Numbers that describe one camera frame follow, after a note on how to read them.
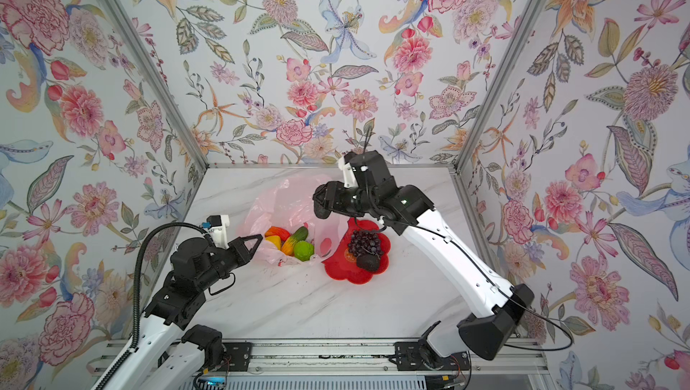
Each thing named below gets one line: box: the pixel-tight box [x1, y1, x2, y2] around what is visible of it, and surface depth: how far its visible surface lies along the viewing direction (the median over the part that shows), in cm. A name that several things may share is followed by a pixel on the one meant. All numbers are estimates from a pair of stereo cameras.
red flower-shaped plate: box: [322, 218, 391, 285], surface depth 91 cm
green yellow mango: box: [281, 226, 309, 257], surface depth 97 cm
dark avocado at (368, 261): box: [355, 253, 381, 273], surface depth 90 cm
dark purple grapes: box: [348, 230, 383, 258], surface depth 95 cm
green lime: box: [292, 239, 316, 262], surface depth 92 cm
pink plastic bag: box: [237, 174, 351, 268], surface depth 80 cm
